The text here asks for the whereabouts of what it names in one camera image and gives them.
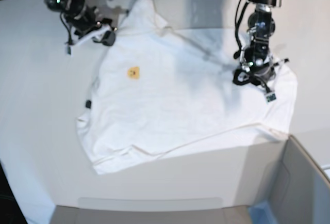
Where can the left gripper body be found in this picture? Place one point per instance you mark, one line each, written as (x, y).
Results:
(261, 70)

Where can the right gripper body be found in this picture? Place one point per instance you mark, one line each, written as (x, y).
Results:
(84, 27)

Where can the white printed t-shirt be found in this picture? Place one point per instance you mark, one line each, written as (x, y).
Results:
(161, 93)

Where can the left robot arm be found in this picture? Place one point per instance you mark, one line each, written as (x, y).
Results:
(261, 26)

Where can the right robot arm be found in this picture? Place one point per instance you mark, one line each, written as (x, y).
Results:
(72, 7)

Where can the grey bin right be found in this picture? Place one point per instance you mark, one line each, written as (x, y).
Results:
(280, 181)

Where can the grey front tray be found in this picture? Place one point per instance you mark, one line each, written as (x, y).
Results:
(203, 210)

